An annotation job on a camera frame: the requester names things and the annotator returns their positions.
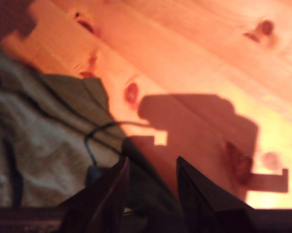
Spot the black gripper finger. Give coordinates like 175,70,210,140
176,156,256,210
60,155,130,210

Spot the dark green underwear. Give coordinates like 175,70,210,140
0,47,183,211

